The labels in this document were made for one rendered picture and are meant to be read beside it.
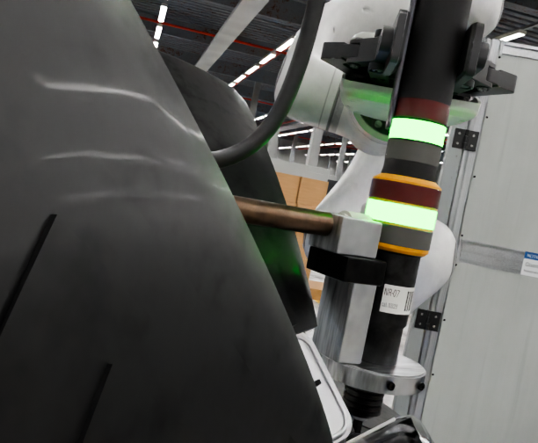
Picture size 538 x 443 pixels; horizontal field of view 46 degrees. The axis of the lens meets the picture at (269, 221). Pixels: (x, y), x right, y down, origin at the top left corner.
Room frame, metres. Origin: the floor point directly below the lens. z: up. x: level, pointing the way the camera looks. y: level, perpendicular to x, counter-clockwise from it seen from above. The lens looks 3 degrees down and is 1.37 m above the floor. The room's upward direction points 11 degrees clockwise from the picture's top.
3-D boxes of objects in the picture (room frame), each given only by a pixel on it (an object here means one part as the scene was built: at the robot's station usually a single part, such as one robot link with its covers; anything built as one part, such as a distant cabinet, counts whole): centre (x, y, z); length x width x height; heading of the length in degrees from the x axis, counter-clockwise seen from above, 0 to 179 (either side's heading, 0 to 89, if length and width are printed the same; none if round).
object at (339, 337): (0.39, -0.07, 1.31); 0.09 x 0.07 x 0.10; 121
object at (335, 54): (0.47, -0.05, 1.47); 0.08 x 0.06 x 0.01; 117
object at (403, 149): (0.40, -0.08, 1.40); 0.03 x 0.03 x 0.01
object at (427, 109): (0.40, -0.08, 1.43); 0.03 x 0.03 x 0.01
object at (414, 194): (0.40, -0.08, 1.38); 0.04 x 0.04 x 0.01
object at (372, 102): (0.51, -0.09, 1.47); 0.11 x 0.10 x 0.07; 176
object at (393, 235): (0.40, -0.08, 1.35); 0.04 x 0.04 x 0.01
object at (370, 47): (0.41, -0.05, 1.47); 0.07 x 0.03 x 0.03; 176
